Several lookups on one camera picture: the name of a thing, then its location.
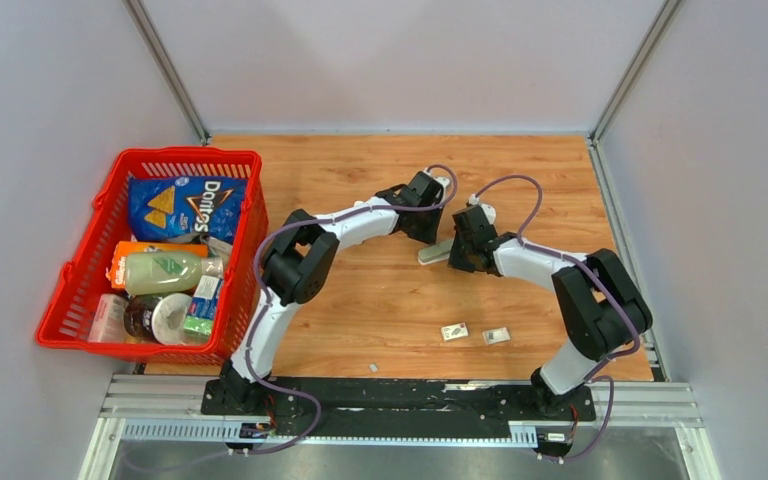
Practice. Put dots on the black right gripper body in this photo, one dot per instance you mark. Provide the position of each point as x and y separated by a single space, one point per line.
459 257

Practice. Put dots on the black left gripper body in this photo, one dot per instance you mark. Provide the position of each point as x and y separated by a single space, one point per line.
427 228

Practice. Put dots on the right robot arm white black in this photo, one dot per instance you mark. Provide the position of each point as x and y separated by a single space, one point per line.
603 312

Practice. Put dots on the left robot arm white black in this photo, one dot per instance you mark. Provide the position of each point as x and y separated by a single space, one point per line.
294 262

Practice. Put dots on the white staple box red label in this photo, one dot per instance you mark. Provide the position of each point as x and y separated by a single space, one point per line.
454 332

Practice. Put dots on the small clear staple box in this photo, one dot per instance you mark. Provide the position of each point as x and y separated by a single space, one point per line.
496 336

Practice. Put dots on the small blue white box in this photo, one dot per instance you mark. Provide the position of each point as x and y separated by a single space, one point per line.
205 299

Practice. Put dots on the blue Doritos chip bag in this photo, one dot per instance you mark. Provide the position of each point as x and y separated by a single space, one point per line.
179 209

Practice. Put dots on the small green package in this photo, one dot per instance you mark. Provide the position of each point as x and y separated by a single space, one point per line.
197 330

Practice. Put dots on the pale green lotion bottle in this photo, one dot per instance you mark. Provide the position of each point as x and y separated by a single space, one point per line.
161 272

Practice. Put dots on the dark jar with white lid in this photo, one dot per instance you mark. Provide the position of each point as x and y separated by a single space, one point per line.
157 318

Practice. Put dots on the orange Gillette package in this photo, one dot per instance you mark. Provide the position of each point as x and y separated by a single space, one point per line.
124 248

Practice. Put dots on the clear pink plastic package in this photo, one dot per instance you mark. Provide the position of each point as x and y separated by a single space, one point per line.
108 322

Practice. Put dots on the red plastic shopping basket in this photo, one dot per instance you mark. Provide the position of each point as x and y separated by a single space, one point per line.
68 318

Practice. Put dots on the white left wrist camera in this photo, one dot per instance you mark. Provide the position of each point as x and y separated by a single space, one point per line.
443 181

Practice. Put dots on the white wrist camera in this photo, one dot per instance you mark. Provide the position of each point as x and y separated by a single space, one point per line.
443 181
488 210

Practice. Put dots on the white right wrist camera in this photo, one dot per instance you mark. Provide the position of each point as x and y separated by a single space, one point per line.
488 210

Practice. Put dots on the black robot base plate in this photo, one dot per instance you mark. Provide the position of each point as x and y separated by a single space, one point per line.
393 408

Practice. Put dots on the aluminium frame rail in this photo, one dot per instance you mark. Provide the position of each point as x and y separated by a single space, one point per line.
168 408

